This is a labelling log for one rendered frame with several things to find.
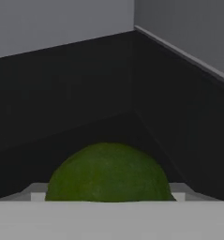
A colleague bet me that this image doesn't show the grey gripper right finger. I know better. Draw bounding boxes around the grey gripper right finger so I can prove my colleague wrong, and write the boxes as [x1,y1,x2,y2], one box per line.
[169,182,224,203]

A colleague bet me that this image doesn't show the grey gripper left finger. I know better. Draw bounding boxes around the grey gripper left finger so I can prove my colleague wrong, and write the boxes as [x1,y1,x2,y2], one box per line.
[0,183,51,203]

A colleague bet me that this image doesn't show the green lime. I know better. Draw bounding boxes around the green lime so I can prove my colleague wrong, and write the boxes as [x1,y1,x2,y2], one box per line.
[44,142,176,203]

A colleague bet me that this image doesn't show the black fridge drawer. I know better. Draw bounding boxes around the black fridge drawer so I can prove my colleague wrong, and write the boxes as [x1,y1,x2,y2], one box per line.
[0,29,224,203]

